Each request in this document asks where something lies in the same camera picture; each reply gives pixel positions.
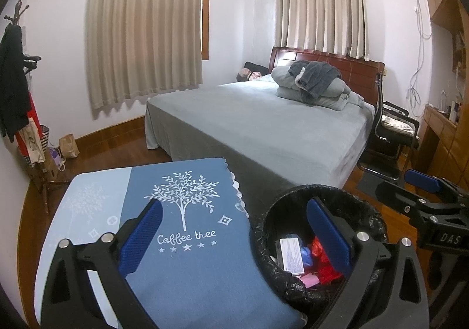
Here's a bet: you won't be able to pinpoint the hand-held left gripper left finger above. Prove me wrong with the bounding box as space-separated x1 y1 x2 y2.
41 198 164 329

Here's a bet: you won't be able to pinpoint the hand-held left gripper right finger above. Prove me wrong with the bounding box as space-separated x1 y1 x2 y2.
306 196 430 329

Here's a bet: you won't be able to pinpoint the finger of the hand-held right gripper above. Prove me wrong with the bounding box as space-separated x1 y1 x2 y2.
375 180 440 223
404 169 469 205

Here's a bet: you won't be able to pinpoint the blue plastic bag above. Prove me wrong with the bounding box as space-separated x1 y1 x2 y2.
288 233 316 267

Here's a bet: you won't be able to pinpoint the red plastic bag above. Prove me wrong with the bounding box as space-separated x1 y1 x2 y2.
311 237 345 285

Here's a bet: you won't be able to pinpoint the waste bin with black liner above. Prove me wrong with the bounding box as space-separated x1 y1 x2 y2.
253 185 389 318

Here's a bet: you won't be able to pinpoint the white printed carton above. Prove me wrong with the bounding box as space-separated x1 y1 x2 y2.
279 238 305 274

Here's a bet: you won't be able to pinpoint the pink wrapper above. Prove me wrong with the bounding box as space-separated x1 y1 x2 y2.
298 272 319 287

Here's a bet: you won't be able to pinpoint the wooden desk cabinet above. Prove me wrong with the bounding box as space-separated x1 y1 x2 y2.
416 104 469 190

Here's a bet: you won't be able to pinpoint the black metal chair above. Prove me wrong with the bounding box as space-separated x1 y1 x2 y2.
357 70 420 183

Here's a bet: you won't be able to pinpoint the patterned seat cushion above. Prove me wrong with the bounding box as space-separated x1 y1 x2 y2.
381 116 416 132

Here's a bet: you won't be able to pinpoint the blue printed tablecloth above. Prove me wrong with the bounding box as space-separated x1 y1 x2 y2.
37 157 306 329

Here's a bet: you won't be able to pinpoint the brown paper bag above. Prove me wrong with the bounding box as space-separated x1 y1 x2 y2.
59 133 80 159

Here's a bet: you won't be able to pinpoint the cardboard box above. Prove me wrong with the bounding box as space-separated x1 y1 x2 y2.
31 158 59 183

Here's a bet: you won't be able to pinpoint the wooden headboard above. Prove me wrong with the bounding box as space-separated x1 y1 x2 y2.
269 46 385 106

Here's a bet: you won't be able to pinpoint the folded grey duvet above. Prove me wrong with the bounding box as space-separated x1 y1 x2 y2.
271 65 367 111

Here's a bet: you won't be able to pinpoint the bed with grey sheet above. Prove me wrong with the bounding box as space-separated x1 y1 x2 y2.
145 76 376 190

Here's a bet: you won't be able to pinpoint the striped bag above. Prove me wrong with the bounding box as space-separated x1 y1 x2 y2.
38 125 50 155

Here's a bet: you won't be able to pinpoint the beige tote bag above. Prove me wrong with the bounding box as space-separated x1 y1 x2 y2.
16 117 46 165

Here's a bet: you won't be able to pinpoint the dark grey towel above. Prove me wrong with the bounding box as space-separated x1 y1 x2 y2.
288 61 341 97

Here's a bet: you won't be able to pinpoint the pink cloth bundle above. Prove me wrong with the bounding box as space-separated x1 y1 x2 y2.
236 69 262 81

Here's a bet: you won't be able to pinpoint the narrow beige curtain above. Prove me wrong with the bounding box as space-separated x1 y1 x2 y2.
280 0 369 60

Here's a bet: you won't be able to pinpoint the wide beige curtain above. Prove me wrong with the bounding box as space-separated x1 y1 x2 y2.
85 0 204 110

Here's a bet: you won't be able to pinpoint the black hanger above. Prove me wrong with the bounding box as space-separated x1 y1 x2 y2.
22 54 43 75

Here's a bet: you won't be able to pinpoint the wooden coat rack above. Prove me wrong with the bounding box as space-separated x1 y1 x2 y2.
4 0 72 214

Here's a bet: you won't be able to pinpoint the white wall cables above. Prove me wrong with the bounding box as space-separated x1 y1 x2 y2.
407 0 433 119

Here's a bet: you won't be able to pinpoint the wooden wall cabinet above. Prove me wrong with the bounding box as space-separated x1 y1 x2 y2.
425 0 469 73

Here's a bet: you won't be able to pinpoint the wooden window frame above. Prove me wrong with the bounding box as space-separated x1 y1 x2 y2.
201 0 212 60

